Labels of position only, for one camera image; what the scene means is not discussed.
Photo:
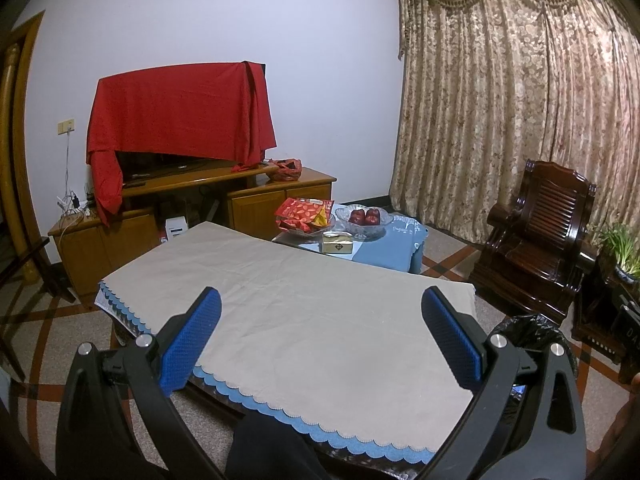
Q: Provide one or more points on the person's black trouser leg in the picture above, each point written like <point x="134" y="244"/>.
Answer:
<point x="270" y="450"/>

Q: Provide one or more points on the red bag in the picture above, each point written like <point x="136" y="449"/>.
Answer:
<point x="285" y="170"/>

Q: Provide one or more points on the dark wooden side table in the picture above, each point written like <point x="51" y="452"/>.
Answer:
<point x="595" y="310"/>

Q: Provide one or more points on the potted green plant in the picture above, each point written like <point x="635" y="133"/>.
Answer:
<point x="620" y="245"/>

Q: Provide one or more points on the red snack packet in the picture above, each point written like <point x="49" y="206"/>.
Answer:
<point x="300" y="210"/>

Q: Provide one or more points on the gold tissue box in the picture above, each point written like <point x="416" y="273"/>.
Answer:
<point x="337" y="244"/>

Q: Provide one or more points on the black television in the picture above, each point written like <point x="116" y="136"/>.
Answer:
<point x="150" y="162"/>

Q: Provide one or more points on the person's right forearm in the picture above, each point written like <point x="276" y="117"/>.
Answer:
<point x="622" y="445"/>

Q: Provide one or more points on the trash bin with black bag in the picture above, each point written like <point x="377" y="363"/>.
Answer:
<point x="525" y="327"/>

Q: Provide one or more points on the beige tablecloth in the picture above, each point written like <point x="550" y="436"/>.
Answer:
<point x="310" y="310"/>

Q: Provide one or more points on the glass snack bowl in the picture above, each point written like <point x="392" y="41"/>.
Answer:
<point x="327" y="225"/>

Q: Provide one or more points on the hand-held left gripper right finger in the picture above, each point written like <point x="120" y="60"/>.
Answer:
<point x="450" y="340"/>

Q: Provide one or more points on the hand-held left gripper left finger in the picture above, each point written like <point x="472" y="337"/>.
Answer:
<point x="192" y="340"/>

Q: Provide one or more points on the blue tablecloth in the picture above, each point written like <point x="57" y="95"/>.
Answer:
<point x="390" y="255"/>

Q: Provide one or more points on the wooden door frame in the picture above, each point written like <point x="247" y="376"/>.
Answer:
<point x="20" y="110"/>

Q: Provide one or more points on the large dark wooden armchair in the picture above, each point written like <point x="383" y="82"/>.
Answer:
<point x="540" y="220"/>

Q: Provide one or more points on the glass fruit bowl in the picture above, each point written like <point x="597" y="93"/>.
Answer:
<point x="365" y="230"/>

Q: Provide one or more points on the red cloth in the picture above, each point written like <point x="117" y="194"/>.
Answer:
<point x="175" y="110"/>

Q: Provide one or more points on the red apple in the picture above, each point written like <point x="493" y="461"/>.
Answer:
<point x="372" y="217"/>
<point x="356" y="216"/>

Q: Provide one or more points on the small white box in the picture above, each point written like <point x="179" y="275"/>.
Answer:
<point x="176" y="227"/>

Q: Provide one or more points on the light wooden cabinet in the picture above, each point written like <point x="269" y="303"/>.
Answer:
<point x="250" y="205"/>

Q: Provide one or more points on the wall socket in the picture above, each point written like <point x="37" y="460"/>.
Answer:
<point x="66" y="126"/>

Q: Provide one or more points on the beige patterned curtain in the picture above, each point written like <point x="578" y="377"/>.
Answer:
<point x="500" y="110"/>

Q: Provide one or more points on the white power strip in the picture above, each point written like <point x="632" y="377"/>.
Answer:
<point x="75" y="206"/>

